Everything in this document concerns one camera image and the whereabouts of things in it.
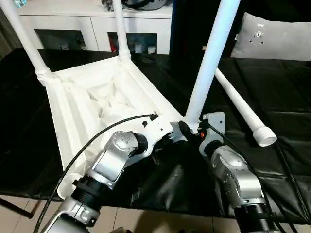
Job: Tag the white plastic table leg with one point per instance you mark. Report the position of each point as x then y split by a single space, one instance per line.
238 99
211 53
121 29
24 36

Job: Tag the white plastic table top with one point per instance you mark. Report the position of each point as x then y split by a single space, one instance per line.
80 82

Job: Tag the black work mat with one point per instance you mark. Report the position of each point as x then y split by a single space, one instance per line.
255 97

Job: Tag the small white jar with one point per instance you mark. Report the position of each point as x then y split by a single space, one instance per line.
151 49

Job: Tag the black sofa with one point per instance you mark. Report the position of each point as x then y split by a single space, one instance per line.
189 21

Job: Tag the red packet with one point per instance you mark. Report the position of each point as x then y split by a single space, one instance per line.
113 44

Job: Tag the grey cushion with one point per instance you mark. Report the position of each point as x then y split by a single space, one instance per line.
274 38

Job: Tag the black tangled clutter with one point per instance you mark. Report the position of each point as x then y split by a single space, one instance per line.
107 4

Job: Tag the white sideboard cabinet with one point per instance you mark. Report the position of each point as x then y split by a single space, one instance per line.
73 21

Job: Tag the black metal floor strut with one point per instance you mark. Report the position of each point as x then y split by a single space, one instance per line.
17 208

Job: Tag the grey brown curtain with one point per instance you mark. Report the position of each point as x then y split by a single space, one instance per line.
6 38

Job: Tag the teal white packet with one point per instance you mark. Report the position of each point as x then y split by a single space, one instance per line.
19 3

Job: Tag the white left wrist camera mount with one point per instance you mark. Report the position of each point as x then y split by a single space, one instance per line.
155 128

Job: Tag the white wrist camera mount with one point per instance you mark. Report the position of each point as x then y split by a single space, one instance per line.
155 128
216 121

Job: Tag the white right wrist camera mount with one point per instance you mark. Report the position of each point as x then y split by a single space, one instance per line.
216 121

